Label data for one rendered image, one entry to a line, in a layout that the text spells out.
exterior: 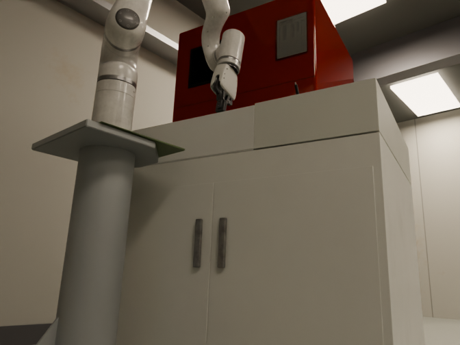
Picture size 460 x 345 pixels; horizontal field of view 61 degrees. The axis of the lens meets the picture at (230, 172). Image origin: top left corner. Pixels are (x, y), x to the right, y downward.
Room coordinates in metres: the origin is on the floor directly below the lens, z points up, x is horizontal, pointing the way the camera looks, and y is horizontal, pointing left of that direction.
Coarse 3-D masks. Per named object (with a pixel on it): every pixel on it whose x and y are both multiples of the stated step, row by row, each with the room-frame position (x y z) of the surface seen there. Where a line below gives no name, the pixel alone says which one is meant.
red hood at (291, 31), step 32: (288, 0) 1.64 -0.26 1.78; (320, 0) 1.66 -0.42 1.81; (192, 32) 1.95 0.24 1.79; (256, 32) 1.73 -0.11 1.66; (288, 32) 1.64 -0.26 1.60; (320, 32) 1.65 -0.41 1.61; (192, 64) 1.93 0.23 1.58; (256, 64) 1.73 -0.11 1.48; (288, 64) 1.64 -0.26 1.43; (320, 64) 1.64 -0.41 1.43; (352, 64) 2.19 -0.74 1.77; (192, 96) 1.93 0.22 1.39; (256, 96) 1.73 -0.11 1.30; (288, 96) 1.65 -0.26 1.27
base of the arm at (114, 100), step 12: (108, 84) 1.06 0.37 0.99; (120, 84) 1.07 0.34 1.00; (96, 96) 1.08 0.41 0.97; (108, 96) 1.06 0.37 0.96; (120, 96) 1.07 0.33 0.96; (132, 96) 1.10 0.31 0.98; (96, 108) 1.08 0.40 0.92; (108, 108) 1.06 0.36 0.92; (120, 108) 1.07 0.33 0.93; (132, 108) 1.11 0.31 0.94; (96, 120) 1.07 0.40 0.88; (108, 120) 1.06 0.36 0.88; (120, 120) 1.08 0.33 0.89; (132, 120) 1.13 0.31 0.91
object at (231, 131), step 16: (224, 112) 1.14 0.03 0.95; (240, 112) 1.11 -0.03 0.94; (144, 128) 1.32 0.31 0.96; (160, 128) 1.28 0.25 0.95; (176, 128) 1.24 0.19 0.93; (192, 128) 1.20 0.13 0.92; (208, 128) 1.17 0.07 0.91; (224, 128) 1.14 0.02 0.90; (240, 128) 1.11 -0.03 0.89; (176, 144) 1.24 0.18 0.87; (192, 144) 1.20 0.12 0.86; (208, 144) 1.17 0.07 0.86; (224, 144) 1.14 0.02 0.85; (240, 144) 1.11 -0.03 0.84; (160, 160) 1.27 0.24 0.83
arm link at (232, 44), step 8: (224, 32) 1.23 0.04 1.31; (232, 32) 1.21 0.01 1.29; (240, 32) 1.22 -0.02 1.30; (224, 40) 1.22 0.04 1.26; (232, 40) 1.21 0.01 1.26; (240, 40) 1.22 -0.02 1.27; (224, 48) 1.21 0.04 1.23; (232, 48) 1.20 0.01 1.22; (240, 48) 1.22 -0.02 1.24; (216, 56) 1.25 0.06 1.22; (232, 56) 1.20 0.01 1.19; (240, 56) 1.22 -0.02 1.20
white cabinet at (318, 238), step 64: (192, 192) 1.19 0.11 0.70; (256, 192) 1.08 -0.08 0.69; (320, 192) 0.98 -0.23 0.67; (384, 192) 0.92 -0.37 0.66; (128, 256) 1.32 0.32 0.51; (192, 256) 1.18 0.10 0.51; (256, 256) 1.08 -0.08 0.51; (320, 256) 0.98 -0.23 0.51; (384, 256) 0.91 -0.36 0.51; (128, 320) 1.31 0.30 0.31; (192, 320) 1.18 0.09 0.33; (256, 320) 1.07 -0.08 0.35; (320, 320) 0.99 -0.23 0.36; (384, 320) 0.91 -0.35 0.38
